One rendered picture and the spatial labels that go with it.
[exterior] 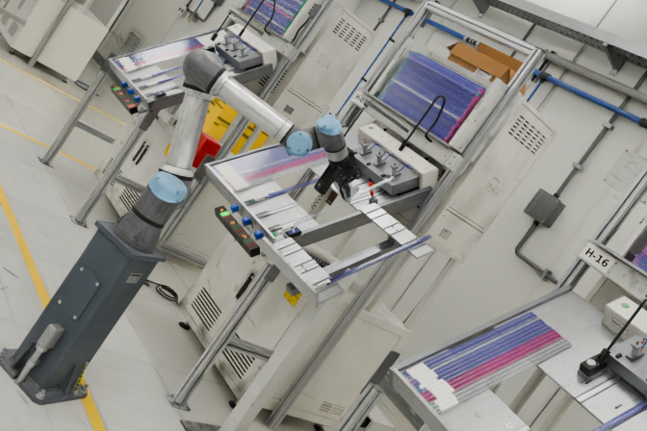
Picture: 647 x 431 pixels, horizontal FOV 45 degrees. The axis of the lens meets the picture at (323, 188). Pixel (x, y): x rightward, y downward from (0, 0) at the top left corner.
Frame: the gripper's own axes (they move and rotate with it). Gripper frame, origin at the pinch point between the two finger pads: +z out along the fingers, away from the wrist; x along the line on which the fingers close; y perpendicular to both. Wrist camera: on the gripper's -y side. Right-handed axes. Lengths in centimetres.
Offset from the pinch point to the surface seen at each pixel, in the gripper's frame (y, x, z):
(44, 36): -15, 479, 116
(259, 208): -18.5, 41.1, 19.1
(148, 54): 5, 218, 35
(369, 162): 32, 37, 26
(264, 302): -34, 34, 59
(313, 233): -10.2, 14.1, 19.9
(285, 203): -8.6, 37.9, 21.6
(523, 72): 93, 8, 3
